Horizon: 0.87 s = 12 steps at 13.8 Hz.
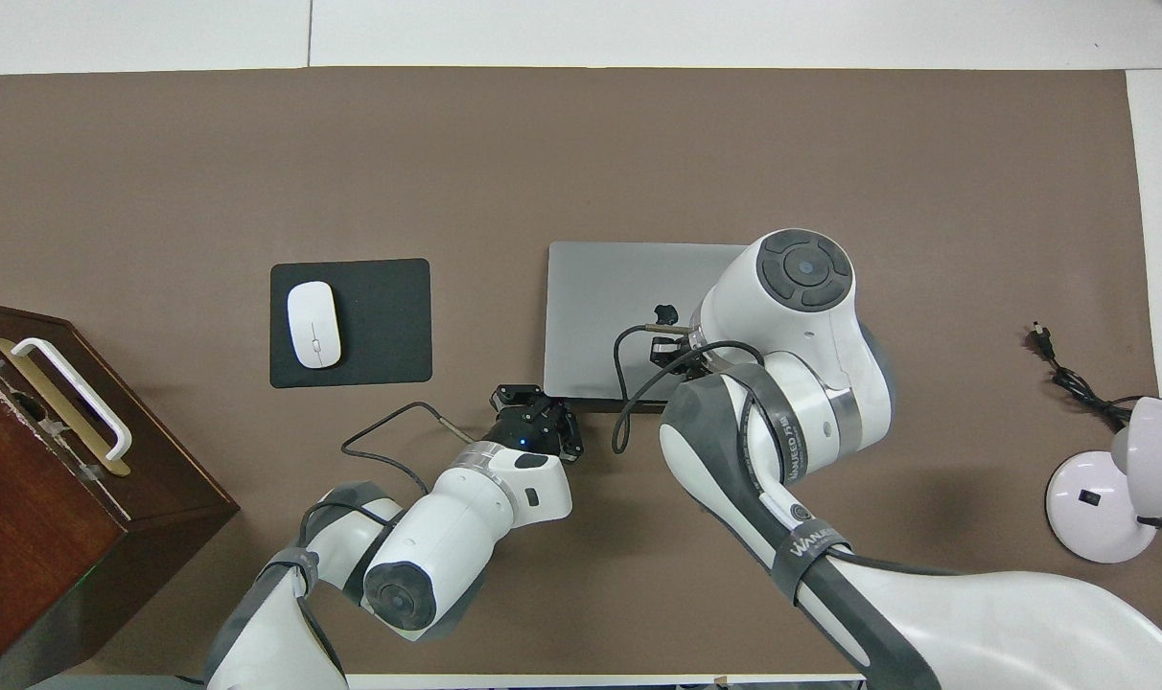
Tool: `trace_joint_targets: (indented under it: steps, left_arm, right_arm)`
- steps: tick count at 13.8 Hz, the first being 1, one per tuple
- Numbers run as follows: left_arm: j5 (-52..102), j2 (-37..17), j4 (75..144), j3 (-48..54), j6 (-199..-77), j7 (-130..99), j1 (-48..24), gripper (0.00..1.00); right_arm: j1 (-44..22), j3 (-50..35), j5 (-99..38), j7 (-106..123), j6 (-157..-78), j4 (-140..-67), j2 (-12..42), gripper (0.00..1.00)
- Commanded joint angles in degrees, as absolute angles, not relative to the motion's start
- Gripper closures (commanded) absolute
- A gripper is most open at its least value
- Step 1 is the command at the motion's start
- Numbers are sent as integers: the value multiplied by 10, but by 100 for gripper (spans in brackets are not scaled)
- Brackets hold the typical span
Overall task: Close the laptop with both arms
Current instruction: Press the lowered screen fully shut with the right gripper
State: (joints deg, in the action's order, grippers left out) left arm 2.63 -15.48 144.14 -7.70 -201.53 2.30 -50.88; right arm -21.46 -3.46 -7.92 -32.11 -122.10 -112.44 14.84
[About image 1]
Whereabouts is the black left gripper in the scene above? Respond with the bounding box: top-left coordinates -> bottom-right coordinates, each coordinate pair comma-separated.
485,382 -> 585,464

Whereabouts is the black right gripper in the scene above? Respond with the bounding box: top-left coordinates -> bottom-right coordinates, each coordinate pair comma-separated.
650,332 -> 712,371

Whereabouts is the grey aluminium laptop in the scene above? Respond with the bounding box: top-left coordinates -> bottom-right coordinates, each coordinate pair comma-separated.
545,241 -> 750,415

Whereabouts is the black mouse pad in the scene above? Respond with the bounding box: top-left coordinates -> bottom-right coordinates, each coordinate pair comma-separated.
269,258 -> 433,389

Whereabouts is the brown table mat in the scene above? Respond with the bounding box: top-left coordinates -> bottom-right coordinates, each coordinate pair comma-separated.
0,65 -> 1157,678

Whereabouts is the white computer mouse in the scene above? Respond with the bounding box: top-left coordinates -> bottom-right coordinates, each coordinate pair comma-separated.
287,281 -> 343,369

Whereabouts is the white desk lamp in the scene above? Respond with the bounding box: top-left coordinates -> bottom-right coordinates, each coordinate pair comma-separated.
1045,395 -> 1162,564

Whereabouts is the dark brown wooden box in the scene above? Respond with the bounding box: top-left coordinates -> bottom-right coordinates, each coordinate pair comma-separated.
0,299 -> 242,687

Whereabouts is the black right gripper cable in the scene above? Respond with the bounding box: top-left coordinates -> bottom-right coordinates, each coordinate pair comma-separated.
611,323 -> 766,456

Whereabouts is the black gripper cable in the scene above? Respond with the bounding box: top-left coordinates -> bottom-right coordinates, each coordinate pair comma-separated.
340,401 -> 476,501
611,323 -> 766,456

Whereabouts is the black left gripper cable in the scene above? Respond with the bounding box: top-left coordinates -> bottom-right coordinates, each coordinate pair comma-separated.
340,401 -> 476,501

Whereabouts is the black lamp power cable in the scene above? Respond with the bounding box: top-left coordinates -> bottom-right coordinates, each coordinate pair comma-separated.
1032,323 -> 1134,428

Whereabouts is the white box handle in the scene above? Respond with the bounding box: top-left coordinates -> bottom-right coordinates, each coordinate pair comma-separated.
11,337 -> 133,463

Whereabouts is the brass box handle plate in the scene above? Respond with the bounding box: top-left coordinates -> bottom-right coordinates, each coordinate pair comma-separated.
0,337 -> 131,477

